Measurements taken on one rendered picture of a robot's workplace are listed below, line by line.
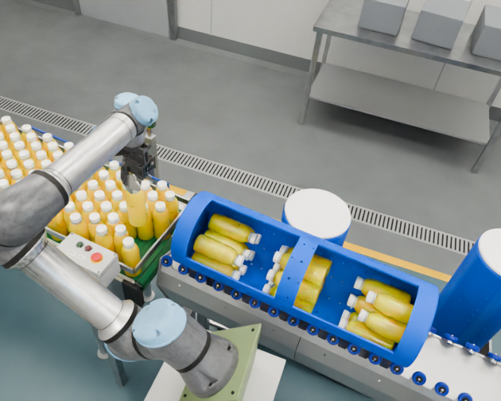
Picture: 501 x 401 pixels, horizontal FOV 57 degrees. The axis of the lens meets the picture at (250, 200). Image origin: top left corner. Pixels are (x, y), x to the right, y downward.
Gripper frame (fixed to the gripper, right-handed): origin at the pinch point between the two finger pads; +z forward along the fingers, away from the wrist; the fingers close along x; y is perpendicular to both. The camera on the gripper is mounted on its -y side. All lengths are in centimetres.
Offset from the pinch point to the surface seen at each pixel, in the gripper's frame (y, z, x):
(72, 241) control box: -15.6, 20.3, -17.4
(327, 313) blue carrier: 74, 35, 8
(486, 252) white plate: 122, 27, 60
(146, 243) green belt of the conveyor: -3.2, 40.3, 6.7
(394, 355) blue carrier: 97, 21, -4
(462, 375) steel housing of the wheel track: 123, 38, 10
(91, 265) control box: -3.6, 20.4, -22.4
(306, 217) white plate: 52, 27, 41
